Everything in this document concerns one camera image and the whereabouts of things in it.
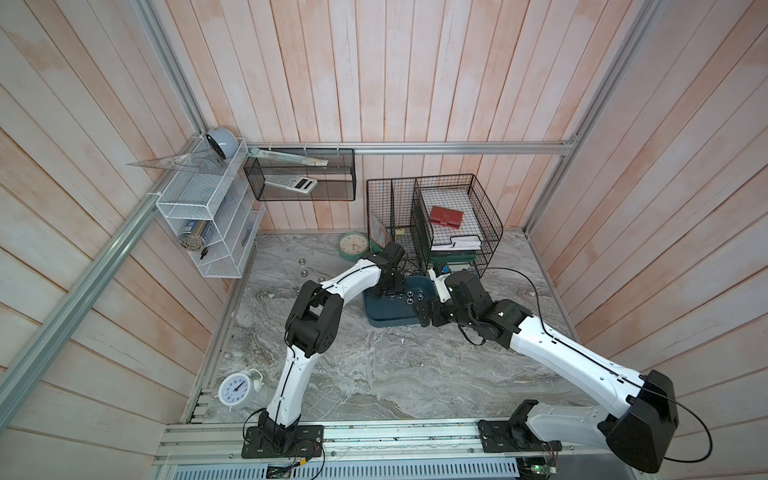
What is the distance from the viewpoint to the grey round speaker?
83cm

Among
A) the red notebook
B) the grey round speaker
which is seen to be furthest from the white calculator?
the red notebook

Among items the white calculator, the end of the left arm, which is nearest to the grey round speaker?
the white calculator

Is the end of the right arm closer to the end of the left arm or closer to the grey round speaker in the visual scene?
the end of the left arm

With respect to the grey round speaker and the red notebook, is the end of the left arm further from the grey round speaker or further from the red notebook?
the grey round speaker

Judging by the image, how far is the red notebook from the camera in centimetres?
95

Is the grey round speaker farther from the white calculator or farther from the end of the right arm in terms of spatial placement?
the end of the right arm

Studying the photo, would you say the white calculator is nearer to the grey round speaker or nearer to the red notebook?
the grey round speaker

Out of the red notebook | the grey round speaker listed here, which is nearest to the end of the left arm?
the red notebook

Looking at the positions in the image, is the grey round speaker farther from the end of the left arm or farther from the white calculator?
the end of the left arm

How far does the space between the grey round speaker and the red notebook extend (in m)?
0.64
